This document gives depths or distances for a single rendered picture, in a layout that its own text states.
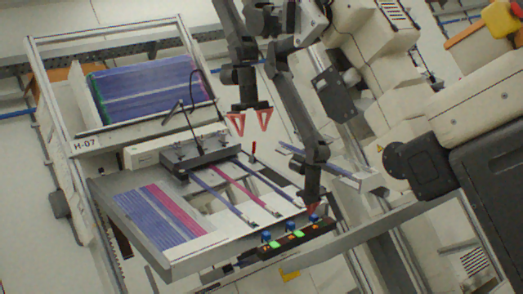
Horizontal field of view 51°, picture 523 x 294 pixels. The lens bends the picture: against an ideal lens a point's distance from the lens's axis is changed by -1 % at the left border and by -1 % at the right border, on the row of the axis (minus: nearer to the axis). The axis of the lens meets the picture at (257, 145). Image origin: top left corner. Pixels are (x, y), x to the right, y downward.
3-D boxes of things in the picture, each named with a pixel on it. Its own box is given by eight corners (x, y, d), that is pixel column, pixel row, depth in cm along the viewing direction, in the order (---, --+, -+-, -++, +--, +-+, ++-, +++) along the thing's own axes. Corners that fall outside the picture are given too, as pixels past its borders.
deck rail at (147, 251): (172, 282, 177) (171, 267, 174) (167, 285, 176) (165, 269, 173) (91, 189, 228) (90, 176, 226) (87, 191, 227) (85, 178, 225)
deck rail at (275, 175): (328, 216, 213) (329, 202, 210) (324, 217, 212) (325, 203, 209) (227, 148, 265) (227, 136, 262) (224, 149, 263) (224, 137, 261)
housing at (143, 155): (229, 153, 261) (228, 126, 255) (133, 184, 235) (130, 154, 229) (220, 148, 267) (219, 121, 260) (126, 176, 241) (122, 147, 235)
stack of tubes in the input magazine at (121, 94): (211, 100, 258) (189, 51, 263) (109, 125, 231) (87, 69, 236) (202, 111, 269) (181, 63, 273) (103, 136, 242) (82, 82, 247)
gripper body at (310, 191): (294, 196, 200) (296, 178, 197) (315, 188, 205) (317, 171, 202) (306, 204, 195) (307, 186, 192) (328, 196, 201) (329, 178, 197)
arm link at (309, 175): (314, 169, 191) (324, 164, 194) (300, 162, 195) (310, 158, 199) (312, 186, 194) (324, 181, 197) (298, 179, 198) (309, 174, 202)
